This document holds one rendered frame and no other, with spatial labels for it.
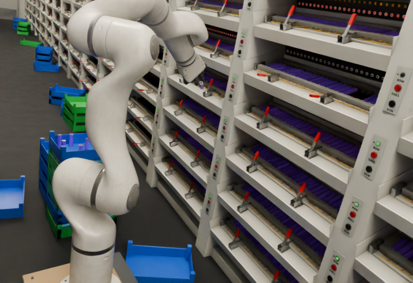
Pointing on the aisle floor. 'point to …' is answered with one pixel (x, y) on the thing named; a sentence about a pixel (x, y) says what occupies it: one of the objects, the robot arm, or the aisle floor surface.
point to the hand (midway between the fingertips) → (198, 80)
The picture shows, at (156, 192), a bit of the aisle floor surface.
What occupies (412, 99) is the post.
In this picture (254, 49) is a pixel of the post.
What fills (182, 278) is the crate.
